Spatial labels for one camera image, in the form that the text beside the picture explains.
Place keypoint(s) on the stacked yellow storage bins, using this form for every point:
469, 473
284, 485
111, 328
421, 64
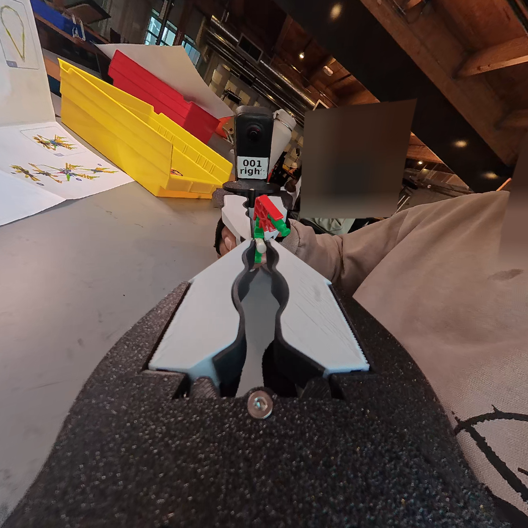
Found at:
124, 124

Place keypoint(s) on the white cylindrical bottle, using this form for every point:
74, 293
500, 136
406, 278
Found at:
285, 136

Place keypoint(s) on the red toy connector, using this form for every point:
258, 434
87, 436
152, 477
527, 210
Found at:
264, 210

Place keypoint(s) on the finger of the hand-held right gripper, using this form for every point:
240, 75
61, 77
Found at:
285, 206
235, 221

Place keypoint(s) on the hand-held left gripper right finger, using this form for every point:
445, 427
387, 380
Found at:
322, 330

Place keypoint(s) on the white toy rod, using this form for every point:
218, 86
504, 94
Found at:
261, 245

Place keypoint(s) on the red storage bin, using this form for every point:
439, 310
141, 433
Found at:
157, 87

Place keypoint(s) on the toy instruction poster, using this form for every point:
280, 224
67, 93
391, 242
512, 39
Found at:
33, 190

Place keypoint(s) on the white paper sheet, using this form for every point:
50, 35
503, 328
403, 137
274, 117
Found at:
194, 74

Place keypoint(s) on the person's right hand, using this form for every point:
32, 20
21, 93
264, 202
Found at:
225, 243

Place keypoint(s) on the grey desk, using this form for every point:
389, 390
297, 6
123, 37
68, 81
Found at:
99, 280

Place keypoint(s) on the person's right forearm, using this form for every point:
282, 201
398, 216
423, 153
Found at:
396, 239

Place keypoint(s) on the blue storage bin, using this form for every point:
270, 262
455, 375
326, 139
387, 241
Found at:
58, 15

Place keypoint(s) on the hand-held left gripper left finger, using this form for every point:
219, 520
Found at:
198, 330

